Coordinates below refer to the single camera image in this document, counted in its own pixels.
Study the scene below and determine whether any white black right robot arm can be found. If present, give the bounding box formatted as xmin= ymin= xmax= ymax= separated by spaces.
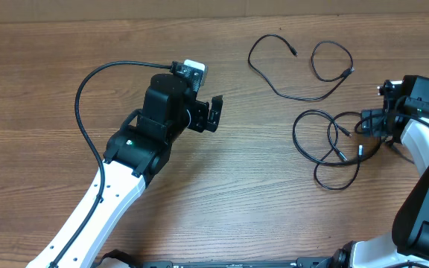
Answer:
xmin=323 ymin=75 xmax=429 ymax=268

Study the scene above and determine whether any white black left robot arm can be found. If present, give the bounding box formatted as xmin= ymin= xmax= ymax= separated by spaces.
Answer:
xmin=28 ymin=74 xmax=223 ymax=267

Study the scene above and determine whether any black right camera cable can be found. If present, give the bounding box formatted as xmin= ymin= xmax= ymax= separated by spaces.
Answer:
xmin=354 ymin=95 xmax=429 ymax=157

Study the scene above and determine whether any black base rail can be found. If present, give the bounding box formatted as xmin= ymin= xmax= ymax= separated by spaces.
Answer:
xmin=95 ymin=249 xmax=401 ymax=268

